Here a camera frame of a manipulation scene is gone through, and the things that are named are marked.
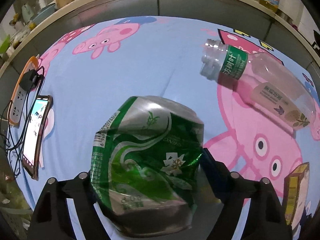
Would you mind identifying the brown rectangular carton box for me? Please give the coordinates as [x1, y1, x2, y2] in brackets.
[282, 162, 310, 232]

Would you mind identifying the crushed green drink can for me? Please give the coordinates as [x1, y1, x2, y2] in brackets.
[90, 96, 204, 238]

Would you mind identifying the smartphone with lit screen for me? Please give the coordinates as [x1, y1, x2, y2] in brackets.
[22, 95, 53, 180]

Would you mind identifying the orange white power strip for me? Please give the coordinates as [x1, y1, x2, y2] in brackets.
[8, 56, 39, 126]

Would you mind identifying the clear plastic bottle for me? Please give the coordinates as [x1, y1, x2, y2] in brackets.
[200, 39, 317, 131]

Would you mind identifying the black charger plug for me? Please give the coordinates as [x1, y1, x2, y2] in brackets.
[19, 69, 43, 92]

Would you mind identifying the blue cartoon pig tablecloth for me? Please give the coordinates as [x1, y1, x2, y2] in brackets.
[8, 16, 319, 239]

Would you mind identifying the black cable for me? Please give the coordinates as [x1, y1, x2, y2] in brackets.
[0, 65, 46, 178]

